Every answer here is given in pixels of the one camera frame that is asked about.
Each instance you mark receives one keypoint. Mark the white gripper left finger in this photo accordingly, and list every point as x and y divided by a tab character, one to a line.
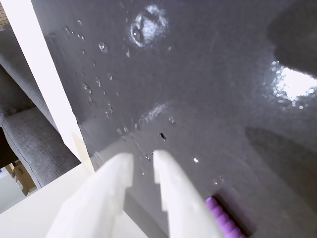
99	198

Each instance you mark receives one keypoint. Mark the brown cardboard box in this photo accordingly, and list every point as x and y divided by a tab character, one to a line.
23	177

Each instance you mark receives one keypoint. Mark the purple ribbed pen grip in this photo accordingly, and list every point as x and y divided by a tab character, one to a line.
220	219

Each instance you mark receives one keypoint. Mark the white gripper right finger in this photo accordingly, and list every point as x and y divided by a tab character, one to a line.
180	198

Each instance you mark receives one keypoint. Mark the black glossy mat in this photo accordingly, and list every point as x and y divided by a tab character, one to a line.
198	79

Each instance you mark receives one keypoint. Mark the grey fabric sofa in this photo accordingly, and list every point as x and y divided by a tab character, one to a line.
29	141

